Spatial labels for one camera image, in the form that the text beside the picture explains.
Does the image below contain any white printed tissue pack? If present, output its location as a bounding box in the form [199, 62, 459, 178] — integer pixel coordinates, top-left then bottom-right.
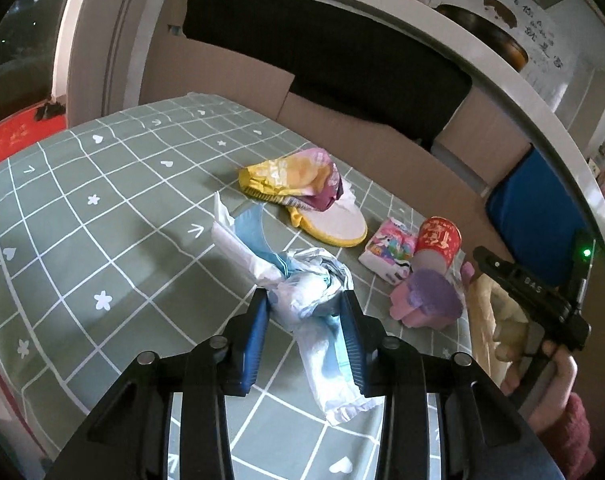
[359, 217, 417, 283]

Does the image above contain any yellow pink snack bag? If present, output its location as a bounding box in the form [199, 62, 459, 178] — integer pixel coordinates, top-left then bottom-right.
[238, 147, 356, 211]

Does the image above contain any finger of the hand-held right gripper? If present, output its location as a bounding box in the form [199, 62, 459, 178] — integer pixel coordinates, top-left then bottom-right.
[473, 245, 569, 319]

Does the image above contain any red paper cup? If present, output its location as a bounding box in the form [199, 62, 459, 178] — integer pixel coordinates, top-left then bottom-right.
[413, 216, 462, 281]

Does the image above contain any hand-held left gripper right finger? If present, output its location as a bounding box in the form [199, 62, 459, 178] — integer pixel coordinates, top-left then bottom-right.
[337, 290, 553, 480]

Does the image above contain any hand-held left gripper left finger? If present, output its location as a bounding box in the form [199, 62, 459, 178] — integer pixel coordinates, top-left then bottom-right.
[47, 287, 273, 480]

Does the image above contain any person's right hand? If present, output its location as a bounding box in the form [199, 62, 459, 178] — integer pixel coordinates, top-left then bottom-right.
[530, 341, 579, 425]

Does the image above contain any purple pink brush toy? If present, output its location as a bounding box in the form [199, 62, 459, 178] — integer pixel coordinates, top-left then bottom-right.
[390, 260, 476, 330]

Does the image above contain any green checked tablecloth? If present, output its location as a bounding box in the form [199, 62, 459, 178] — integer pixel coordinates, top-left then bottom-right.
[0, 92, 476, 480]

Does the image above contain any white blue wrapper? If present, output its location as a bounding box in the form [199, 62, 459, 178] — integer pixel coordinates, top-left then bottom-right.
[210, 192, 386, 425]

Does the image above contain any black cloth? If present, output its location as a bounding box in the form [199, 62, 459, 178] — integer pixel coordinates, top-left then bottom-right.
[182, 0, 472, 143]

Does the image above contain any black wok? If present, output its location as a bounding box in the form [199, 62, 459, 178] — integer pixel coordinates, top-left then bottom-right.
[435, 4, 529, 72]

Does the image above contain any blue cloth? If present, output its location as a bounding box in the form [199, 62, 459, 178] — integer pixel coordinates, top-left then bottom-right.
[485, 145, 598, 288]

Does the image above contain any yellow scouring pad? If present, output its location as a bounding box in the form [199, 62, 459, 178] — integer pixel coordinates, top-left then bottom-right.
[287, 195, 368, 248]

